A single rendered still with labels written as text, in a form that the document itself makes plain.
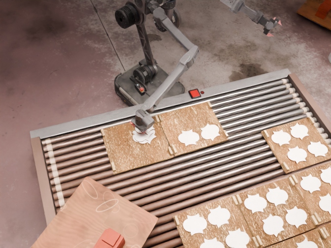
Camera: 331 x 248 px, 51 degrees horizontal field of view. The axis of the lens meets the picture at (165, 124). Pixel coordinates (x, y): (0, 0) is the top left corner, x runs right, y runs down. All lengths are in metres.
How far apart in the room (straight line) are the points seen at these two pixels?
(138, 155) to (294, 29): 3.29
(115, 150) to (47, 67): 2.00
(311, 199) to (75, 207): 1.47
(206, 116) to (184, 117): 0.16
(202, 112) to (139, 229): 1.00
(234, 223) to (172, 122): 0.80
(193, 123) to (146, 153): 0.42
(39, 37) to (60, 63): 0.50
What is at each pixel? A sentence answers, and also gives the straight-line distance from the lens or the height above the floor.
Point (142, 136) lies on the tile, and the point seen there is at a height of 0.96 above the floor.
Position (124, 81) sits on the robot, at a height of 0.24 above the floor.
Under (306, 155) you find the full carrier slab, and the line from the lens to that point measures 2.59.
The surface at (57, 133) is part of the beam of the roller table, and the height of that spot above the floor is 0.92.
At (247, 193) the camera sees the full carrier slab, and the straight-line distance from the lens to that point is 2.32.
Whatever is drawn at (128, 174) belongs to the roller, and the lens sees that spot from 2.27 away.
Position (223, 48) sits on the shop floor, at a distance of 4.42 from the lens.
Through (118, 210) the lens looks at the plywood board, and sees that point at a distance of 2.05.
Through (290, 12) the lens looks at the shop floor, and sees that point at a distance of 5.30.
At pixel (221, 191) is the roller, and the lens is 2.29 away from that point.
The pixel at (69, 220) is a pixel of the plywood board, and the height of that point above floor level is 1.04.
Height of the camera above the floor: 2.97
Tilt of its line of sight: 56 degrees down
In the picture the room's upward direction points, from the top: 9 degrees clockwise
